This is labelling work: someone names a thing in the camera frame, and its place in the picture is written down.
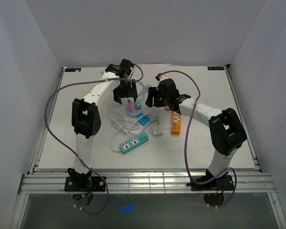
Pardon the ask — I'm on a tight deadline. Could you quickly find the brown pink plug adapter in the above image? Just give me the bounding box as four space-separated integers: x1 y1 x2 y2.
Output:
164 106 172 111

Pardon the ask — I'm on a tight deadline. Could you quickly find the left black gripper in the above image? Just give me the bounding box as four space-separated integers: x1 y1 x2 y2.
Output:
113 79 137 104

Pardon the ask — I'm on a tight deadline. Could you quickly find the blue corner label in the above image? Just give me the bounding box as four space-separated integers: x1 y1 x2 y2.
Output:
65 68 81 72
207 66 225 71

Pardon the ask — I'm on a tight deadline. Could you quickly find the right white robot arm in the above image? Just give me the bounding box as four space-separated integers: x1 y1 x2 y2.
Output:
145 78 247 189

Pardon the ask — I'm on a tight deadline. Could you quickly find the left blue corner label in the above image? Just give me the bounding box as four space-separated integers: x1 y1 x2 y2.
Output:
65 68 81 72

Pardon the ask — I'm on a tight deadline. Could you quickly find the small blue square socket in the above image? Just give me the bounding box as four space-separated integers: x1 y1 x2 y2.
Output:
138 114 151 126

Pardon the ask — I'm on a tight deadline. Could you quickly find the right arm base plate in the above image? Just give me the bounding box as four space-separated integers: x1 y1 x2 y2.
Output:
186 174 234 191

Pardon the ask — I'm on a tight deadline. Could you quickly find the green plug adapter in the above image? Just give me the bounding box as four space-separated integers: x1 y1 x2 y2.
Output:
135 99 142 110

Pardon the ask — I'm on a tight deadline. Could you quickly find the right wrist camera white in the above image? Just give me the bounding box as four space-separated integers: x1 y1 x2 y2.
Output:
155 73 168 84

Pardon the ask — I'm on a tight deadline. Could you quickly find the white silver plug adapter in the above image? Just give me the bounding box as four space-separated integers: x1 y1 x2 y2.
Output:
152 122 163 137

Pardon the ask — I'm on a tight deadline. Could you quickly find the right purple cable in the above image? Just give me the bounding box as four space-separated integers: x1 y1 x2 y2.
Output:
161 70 236 208

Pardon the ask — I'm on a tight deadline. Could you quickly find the aluminium frame rail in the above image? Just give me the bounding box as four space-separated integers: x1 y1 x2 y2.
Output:
18 171 276 194

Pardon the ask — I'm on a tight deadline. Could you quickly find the white cable with plug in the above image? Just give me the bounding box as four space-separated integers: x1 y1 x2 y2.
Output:
106 108 162 153

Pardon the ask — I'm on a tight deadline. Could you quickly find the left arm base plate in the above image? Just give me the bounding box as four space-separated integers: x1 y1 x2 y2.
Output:
64 168 106 192

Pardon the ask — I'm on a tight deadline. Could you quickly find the right blue corner label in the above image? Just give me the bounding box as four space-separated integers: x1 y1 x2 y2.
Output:
207 66 225 71

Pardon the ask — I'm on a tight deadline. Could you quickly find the round light blue power strip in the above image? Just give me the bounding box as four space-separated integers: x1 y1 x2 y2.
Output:
125 102 143 118

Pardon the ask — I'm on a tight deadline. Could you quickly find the teal power strip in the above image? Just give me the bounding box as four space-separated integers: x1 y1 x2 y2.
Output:
119 131 149 154

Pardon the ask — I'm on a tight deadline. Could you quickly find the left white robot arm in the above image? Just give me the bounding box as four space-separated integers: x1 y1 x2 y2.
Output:
68 59 138 191

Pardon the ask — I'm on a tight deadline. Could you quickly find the orange power strip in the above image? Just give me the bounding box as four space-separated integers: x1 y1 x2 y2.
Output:
171 112 182 135

